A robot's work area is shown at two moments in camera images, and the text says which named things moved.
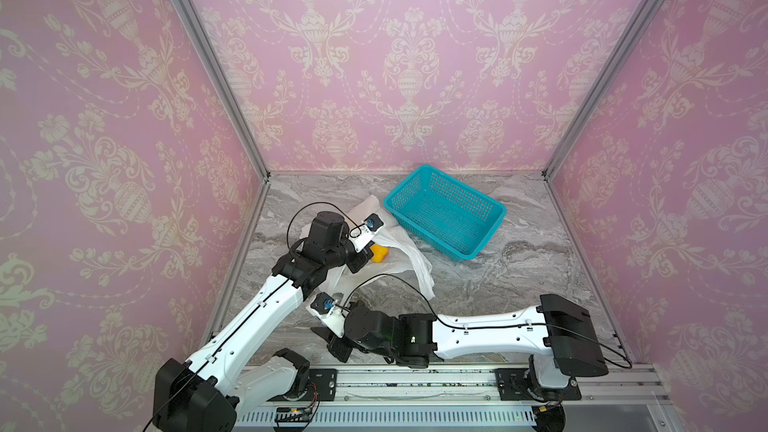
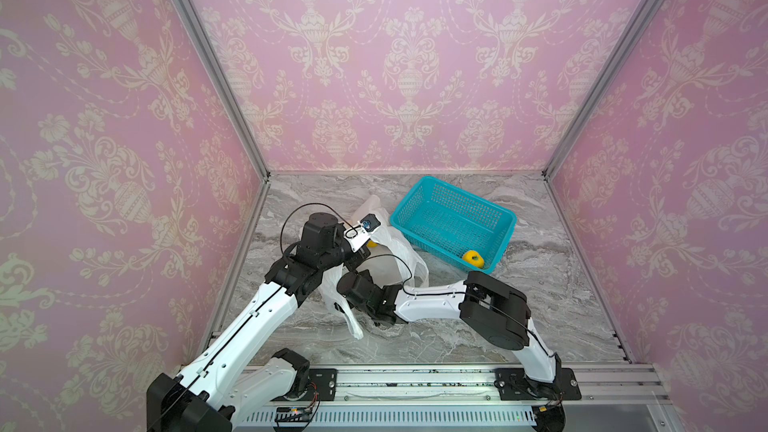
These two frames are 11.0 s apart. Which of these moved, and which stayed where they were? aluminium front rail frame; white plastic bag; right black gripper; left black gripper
Moved: white plastic bag; right black gripper
Stayed: aluminium front rail frame; left black gripper
